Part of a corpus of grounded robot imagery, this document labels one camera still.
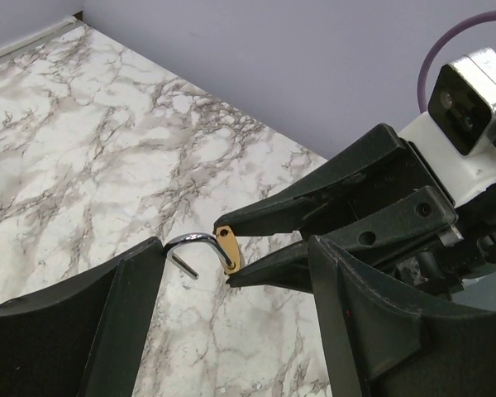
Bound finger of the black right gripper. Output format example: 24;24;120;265
227;186;455;293
213;123;405;237

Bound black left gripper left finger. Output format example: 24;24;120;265
0;237;164;396

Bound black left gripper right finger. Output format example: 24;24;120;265
308;236;496;396

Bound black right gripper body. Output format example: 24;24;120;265
349;144;496;297

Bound brass padlock long shackle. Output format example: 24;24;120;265
164;226;245;280

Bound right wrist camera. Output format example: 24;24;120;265
398;48;496;207

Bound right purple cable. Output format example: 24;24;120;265
419;0;496;113

